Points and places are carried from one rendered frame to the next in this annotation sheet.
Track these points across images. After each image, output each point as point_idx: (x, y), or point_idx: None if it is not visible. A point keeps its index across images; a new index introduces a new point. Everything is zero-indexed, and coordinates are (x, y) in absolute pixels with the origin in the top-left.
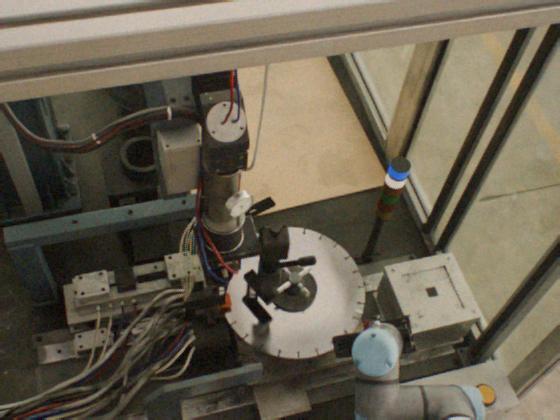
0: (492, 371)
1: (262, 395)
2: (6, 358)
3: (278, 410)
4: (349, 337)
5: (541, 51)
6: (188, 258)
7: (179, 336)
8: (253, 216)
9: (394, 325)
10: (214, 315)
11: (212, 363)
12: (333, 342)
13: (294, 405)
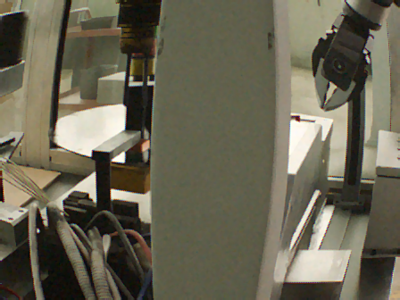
0: (388, 134)
1: (301, 277)
2: None
3: (335, 269)
4: (336, 44)
5: None
6: (2, 204)
7: (132, 230)
8: (17, 145)
9: None
10: (129, 204)
11: None
12: (329, 70)
13: (337, 258)
